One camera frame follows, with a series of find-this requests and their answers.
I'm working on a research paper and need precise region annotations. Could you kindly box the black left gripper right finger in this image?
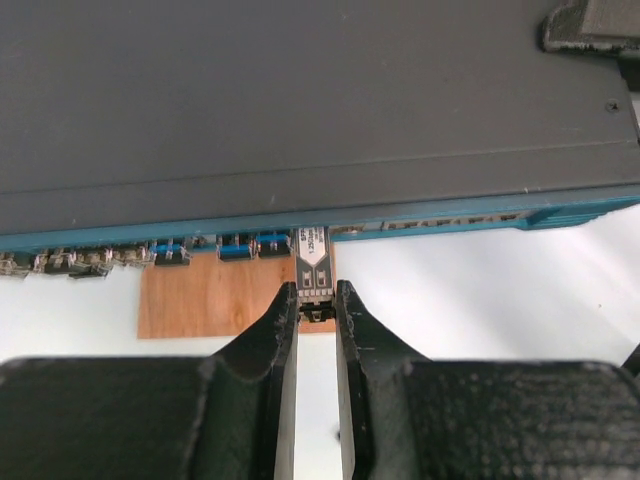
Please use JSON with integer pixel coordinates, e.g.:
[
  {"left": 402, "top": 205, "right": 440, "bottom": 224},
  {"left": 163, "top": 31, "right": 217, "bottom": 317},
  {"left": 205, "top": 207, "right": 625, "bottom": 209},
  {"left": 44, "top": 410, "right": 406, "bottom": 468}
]
[{"left": 335, "top": 281, "right": 639, "bottom": 479}]

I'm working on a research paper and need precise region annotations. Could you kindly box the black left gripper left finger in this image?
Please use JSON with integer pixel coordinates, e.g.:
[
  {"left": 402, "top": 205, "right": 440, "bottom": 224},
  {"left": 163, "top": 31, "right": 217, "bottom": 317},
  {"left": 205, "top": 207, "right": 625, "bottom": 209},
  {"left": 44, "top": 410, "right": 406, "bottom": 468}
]
[{"left": 1, "top": 283, "right": 298, "bottom": 479}]

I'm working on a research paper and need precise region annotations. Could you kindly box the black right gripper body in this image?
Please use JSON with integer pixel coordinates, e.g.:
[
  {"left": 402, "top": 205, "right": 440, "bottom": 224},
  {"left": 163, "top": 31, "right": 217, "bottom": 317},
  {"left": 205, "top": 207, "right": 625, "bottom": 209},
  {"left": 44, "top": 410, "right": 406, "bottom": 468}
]
[{"left": 617, "top": 50, "right": 639, "bottom": 135}]

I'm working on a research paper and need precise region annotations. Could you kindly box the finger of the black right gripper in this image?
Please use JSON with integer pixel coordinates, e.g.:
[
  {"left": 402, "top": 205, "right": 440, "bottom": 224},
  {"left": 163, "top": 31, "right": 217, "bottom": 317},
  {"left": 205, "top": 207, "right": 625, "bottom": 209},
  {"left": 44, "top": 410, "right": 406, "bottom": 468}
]
[{"left": 542, "top": 0, "right": 639, "bottom": 53}]

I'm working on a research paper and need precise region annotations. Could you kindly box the silver SFP module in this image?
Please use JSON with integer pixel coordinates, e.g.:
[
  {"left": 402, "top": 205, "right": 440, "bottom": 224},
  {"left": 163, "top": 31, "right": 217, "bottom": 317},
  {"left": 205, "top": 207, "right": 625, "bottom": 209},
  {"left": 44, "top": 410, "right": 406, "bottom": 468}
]
[{"left": 295, "top": 227, "right": 335, "bottom": 323}]

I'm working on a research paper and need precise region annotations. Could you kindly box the silver SFP module plug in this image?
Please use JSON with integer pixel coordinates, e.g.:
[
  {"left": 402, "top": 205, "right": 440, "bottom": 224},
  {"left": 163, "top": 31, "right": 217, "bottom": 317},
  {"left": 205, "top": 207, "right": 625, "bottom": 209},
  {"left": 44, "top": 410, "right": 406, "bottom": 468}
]
[{"left": 217, "top": 233, "right": 254, "bottom": 262}]

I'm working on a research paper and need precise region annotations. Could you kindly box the wooden base board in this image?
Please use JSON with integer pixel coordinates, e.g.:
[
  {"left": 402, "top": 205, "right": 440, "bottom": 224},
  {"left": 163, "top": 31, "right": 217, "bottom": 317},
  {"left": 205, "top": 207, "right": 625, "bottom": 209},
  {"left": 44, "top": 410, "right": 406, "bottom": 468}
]
[{"left": 137, "top": 254, "right": 337, "bottom": 341}]

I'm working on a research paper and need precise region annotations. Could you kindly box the inserted SFP module blue latch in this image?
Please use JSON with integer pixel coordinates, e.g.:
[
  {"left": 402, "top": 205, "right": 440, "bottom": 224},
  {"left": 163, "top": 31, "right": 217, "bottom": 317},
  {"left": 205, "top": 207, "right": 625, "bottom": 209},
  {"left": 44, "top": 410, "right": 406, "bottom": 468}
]
[{"left": 150, "top": 238, "right": 193, "bottom": 267}]

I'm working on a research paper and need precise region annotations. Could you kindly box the black blue network switch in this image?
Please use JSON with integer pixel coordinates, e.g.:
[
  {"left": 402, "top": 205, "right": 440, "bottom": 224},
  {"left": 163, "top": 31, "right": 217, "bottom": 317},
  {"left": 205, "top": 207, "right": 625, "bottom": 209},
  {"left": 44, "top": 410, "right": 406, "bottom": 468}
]
[{"left": 1, "top": 1, "right": 639, "bottom": 278}]

